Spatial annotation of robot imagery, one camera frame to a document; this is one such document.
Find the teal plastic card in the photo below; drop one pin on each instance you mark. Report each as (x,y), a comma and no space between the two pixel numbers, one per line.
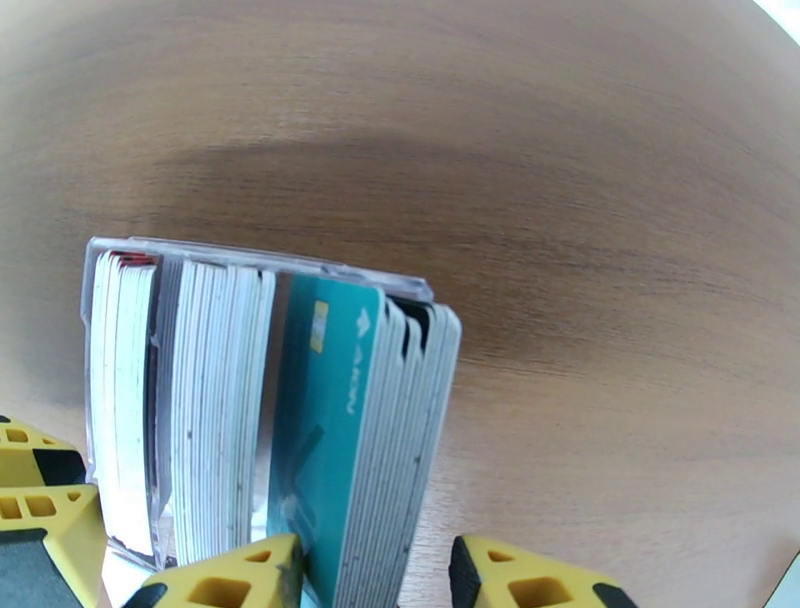
(325,425)

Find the stack of plastic cards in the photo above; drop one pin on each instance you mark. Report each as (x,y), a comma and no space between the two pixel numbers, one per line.
(122,387)
(406,437)
(212,406)

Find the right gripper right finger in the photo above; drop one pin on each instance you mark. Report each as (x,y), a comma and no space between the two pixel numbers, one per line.
(525,581)

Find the clear acrylic card stand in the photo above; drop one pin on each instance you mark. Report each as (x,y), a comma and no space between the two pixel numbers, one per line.
(250,256)

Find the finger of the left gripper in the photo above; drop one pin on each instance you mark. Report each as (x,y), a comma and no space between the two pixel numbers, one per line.
(31,462)
(50,537)

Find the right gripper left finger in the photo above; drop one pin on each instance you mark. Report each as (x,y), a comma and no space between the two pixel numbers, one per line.
(231,581)

